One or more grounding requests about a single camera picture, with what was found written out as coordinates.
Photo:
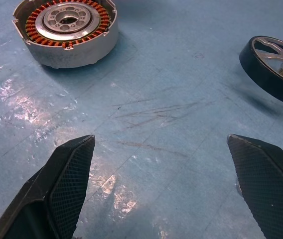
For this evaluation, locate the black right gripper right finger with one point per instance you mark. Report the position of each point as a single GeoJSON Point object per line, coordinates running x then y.
{"type": "Point", "coordinates": [268, 189]}

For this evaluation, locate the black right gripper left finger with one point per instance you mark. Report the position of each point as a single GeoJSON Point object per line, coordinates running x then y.
{"type": "Point", "coordinates": [56, 189]}

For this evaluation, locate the round silver black object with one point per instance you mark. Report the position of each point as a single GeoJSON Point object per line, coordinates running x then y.
{"type": "Point", "coordinates": [64, 53]}

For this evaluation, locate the blue table cover sheet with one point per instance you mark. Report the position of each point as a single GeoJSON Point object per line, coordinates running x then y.
{"type": "Point", "coordinates": [156, 99]}

